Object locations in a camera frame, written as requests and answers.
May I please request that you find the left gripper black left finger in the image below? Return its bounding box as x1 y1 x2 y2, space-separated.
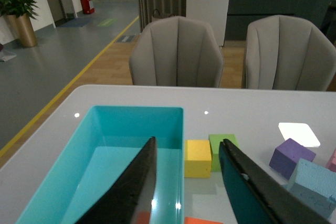
76 136 158 223

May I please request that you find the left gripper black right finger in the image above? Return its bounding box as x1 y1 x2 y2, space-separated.
219 139 328 223

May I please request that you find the light blue foam cube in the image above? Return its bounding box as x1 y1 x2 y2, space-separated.
286 158 335 219

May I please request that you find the orange foam cube left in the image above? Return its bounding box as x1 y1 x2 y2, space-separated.
136 211 151 224

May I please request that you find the orange foam cube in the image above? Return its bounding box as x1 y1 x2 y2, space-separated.
184 217 222 224
136 211 151 224

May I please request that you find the purple foam cube far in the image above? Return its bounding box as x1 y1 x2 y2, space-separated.
269 138 316 180

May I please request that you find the orange foam cube right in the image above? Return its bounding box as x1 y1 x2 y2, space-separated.
184 217 222 224

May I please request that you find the teal plastic bin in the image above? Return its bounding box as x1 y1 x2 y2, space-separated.
17 106 184 223

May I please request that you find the green foam cube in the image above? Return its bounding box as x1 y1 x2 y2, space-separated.
208 134 240 172

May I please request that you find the yellow foam cube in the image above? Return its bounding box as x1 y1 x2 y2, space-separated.
184 140 212 178

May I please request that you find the pink foam cube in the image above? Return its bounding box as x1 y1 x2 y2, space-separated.
325 149 336 172

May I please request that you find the grey chair right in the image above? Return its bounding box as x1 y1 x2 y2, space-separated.
242 15 335 91

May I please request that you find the grey chair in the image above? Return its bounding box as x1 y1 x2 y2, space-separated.
129 16 224 88
242 15 335 91

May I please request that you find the grey chair left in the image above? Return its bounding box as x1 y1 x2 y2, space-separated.
129 16 224 88

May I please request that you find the woven basket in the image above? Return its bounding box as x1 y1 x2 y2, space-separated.
151 9 174 22

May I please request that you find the gold plant pot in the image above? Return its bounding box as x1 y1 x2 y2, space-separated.
7 14 37 48

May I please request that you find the dark grey counter cabinet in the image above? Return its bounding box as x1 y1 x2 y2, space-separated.
225 0 334 40

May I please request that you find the red trash bin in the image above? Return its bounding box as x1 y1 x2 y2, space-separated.
80 0 95 14

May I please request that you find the potted green plant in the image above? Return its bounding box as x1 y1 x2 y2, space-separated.
1 0 38 20

